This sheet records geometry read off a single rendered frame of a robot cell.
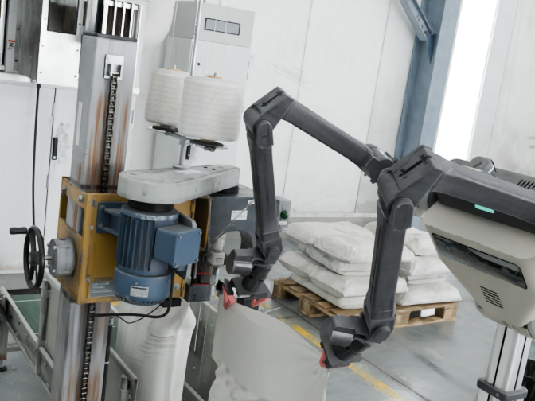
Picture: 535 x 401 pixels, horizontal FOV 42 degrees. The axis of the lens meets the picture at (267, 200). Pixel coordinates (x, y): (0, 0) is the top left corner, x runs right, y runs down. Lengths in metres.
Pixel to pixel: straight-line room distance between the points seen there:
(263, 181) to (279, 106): 0.22
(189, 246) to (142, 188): 0.19
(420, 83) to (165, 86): 6.09
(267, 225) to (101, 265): 0.47
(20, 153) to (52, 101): 0.39
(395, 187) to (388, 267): 0.21
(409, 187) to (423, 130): 6.44
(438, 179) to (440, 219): 0.60
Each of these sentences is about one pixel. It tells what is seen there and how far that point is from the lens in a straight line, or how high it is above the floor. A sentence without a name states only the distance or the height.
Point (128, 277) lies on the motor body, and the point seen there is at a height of 1.16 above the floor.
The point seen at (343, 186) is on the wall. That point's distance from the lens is 7.64.
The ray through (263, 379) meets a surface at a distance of 1.95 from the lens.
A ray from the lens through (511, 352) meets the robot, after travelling 2.08.
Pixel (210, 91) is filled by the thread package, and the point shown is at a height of 1.66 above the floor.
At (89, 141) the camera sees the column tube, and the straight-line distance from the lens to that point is 1.95.
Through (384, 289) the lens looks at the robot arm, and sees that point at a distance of 1.53.
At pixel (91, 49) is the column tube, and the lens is 1.95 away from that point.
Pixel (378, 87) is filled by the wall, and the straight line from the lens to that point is 7.72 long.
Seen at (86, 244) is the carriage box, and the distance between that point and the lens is 1.95.
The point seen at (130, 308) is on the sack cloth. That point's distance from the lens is 2.62.
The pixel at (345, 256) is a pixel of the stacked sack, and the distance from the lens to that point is 4.76.
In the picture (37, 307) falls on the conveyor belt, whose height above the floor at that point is 0.38.
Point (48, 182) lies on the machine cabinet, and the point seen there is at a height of 0.80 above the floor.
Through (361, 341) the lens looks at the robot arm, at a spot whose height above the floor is 1.15.
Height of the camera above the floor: 1.74
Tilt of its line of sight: 11 degrees down
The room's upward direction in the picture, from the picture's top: 8 degrees clockwise
